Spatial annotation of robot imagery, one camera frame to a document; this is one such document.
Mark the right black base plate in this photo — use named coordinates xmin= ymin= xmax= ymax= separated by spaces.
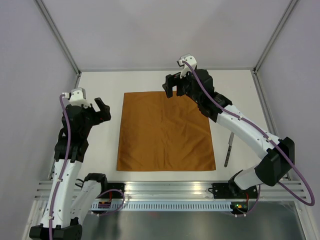
xmin=211 ymin=182 xmax=258 ymax=200

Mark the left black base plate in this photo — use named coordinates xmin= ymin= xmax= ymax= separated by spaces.
xmin=103 ymin=182 xmax=125 ymax=200

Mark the brown cloth napkin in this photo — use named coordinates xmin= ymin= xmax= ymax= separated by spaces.
xmin=116 ymin=91 xmax=216 ymax=172

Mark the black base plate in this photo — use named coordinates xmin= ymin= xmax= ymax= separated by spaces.
xmin=103 ymin=182 xmax=125 ymax=200
xmin=211 ymin=182 xmax=258 ymax=200

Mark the white slotted cable duct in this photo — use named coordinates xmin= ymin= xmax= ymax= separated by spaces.
xmin=89 ymin=201 xmax=232 ymax=211

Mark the purple cable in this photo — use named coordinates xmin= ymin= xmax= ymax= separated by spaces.
xmin=48 ymin=93 xmax=73 ymax=240
xmin=181 ymin=59 xmax=316 ymax=207

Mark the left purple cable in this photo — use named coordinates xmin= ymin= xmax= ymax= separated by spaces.
xmin=48 ymin=93 xmax=73 ymax=240

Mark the aluminium frame post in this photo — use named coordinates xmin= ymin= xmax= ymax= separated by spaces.
xmin=252 ymin=0 xmax=300 ymax=75
xmin=34 ymin=0 xmax=81 ymax=76

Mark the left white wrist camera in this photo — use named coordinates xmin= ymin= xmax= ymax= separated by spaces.
xmin=62 ymin=87 xmax=91 ymax=109

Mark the right aluminium frame post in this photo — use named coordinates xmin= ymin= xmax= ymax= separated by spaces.
xmin=252 ymin=0 xmax=300 ymax=75

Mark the silver table knife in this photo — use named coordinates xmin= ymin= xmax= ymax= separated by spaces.
xmin=224 ymin=132 xmax=235 ymax=168

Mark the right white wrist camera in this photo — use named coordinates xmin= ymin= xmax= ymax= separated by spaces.
xmin=177 ymin=54 xmax=197 ymax=79

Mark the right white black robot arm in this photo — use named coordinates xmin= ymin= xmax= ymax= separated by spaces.
xmin=162 ymin=69 xmax=295 ymax=198

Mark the aluminium front rail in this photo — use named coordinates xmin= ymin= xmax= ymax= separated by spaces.
xmin=33 ymin=179 xmax=310 ymax=202

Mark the left aluminium frame post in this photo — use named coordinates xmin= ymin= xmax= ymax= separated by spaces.
xmin=34 ymin=0 xmax=81 ymax=76

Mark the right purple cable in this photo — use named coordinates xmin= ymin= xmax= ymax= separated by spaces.
xmin=181 ymin=59 xmax=316 ymax=207

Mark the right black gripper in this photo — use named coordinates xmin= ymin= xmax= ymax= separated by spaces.
xmin=163 ymin=70 xmax=202 ymax=104

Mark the rear aluminium frame bar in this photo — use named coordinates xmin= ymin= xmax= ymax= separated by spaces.
xmin=80 ymin=66 xmax=255 ymax=73

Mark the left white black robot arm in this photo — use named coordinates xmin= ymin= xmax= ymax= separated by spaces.
xmin=29 ymin=97 xmax=111 ymax=240

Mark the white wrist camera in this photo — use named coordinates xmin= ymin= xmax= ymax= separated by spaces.
xmin=177 ymin=54 xmax=197 ymax=79
xmin=62 ymin=87 xmax=91 ymax=109

